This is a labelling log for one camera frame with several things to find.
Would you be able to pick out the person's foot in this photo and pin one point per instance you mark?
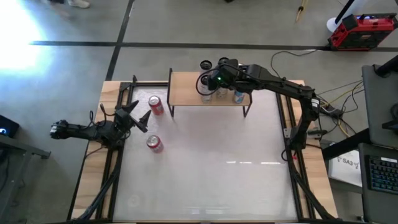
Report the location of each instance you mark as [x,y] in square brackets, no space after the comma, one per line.
[79,3]

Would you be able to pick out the black power strip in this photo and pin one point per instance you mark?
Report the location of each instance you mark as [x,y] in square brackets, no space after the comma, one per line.
[332,110]

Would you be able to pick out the black aluminium table frame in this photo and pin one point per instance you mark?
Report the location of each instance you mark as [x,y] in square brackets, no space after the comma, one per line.
[149,84]

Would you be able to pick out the white paper sign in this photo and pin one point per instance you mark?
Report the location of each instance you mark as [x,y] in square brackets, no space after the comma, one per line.
[345,165]

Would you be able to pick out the black keyboard with blue keys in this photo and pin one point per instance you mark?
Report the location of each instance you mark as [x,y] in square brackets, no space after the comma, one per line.
[384,175]

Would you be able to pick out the red black toolbox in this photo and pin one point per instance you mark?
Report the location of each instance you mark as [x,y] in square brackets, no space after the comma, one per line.
[360,34]

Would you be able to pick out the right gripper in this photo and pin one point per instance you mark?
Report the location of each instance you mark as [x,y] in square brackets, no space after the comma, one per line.
[224,76]

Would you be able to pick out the blue silver Red Bull can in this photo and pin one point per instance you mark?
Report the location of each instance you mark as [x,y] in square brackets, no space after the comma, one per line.
[238,97]

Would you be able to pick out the thin yellow pole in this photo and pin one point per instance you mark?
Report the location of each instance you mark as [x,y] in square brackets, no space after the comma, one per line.
[300,11]

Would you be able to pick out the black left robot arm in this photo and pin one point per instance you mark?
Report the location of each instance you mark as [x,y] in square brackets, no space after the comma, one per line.
[84,132]

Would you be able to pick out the wooden shelf with black frame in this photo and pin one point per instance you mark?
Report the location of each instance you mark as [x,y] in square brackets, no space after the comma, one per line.
[186,90]

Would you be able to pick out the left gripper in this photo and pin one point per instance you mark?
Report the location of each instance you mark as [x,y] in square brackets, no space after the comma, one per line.
[123,119]

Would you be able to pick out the white round stand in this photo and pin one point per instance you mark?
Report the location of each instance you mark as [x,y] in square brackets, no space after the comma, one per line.
[334,25]

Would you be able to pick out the white Celsius Peach Vibe can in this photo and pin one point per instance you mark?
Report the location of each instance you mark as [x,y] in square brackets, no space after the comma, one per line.
[206,64]
[206,96]

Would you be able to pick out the grey desk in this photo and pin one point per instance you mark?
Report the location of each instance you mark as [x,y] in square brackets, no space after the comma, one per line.
[379,102]

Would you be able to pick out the red Fanta can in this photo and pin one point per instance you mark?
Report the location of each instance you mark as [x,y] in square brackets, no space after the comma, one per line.
[155,144]
[156,106]

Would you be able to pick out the black box with blue light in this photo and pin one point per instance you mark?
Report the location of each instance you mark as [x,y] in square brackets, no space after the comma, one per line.
[7,124]

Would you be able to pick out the white Celsius Tropical Vibe can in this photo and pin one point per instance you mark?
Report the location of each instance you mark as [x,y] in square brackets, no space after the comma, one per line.
[221,93]
[223,59]

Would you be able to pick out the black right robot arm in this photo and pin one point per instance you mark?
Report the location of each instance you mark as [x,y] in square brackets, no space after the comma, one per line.
[280,85]

